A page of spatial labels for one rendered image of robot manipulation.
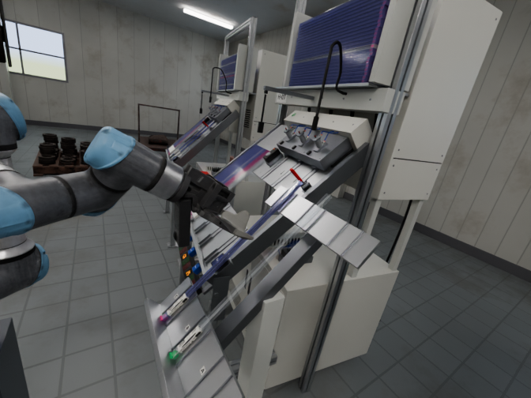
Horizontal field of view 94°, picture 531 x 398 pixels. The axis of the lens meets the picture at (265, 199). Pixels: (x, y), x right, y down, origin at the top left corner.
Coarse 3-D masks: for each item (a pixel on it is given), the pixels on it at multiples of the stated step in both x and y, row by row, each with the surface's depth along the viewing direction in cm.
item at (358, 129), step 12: (288, 120) 120; (300, 120) 112; (312, 120) 106; (324, 120) 100; (336, 120) 94; (348, 120) 89; (360, 120) 85; (336, 132) 90; (348, 132) 84; (360, 132) 85; (360, 144) 86
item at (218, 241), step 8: (224, 208) 108; (232, 208) 104; (200, 216) 115; (200, 224) 109; (208, 224) 106; (200, 232) 105; (208, 232) 101; (216, 232) 98; (224, 232) 95; (200, 240) 100; (208, 240) 96; (216, 240) 94; (224, 240) 91; (232, 240) 89; (248, 240) 84; (208, 248) 93; (216, 248) 91; (224, 248) 88; (208, 256) 89; (216, 256) 87; (208, 264) 86
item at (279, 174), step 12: (276, 132) 139; (264, 144) 136; (276, 144) 128; (264, 168) 115; (276, 168) 109; (288, 168) 104; (300, 168) 99; (264, 180) 108; (276, 180) 102; (288, 180) 97; (312, 180) 89; (300, 192) 88
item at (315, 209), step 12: (324, 204) 60; (312, 216) 60; (300, 228) 59; (288, 240) 58; (276, 252) 58; (264, 264) 57; (252, 276) 56; (240, 288) 56; (228, 300) 55; (216, 312) 55; (204, 324) 54
